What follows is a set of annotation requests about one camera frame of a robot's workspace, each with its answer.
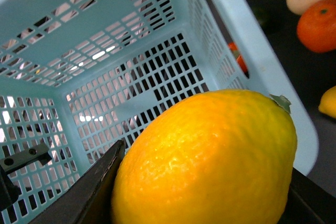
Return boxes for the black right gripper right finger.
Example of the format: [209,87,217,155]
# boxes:
[279,169,335,223]

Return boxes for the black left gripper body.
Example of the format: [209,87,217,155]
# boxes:
[1,143,52,211]

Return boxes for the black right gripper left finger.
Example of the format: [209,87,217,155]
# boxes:
[31,140,125,223]

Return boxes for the yellow lemon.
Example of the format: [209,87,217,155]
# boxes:
[318,86,336,119]
[111,89,297,223]

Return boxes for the large light blue basket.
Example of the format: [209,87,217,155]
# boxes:
[1,0,319,223]

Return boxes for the orange persimmon green calyx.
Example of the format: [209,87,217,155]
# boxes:
[228,42,248,76]

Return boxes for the orange center left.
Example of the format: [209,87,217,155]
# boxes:
[297,0,335,54]

